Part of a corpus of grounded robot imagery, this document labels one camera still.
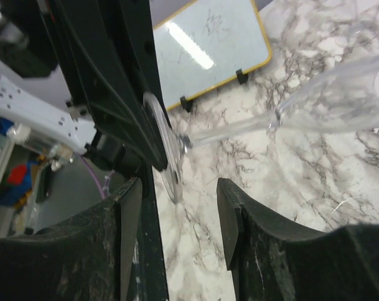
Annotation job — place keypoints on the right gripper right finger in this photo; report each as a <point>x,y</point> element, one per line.
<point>274,258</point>

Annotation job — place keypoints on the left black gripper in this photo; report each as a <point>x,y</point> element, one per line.
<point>107,55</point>

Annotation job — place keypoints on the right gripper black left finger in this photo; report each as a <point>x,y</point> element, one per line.
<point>85,257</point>

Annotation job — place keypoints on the clear wine glass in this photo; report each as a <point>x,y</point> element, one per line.
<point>343,99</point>

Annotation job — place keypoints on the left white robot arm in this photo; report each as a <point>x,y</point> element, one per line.
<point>33,91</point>

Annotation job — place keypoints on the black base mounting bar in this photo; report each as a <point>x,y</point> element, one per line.
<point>148,273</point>

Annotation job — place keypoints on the yellow framed whiteboard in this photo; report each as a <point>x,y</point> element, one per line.
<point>206,44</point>

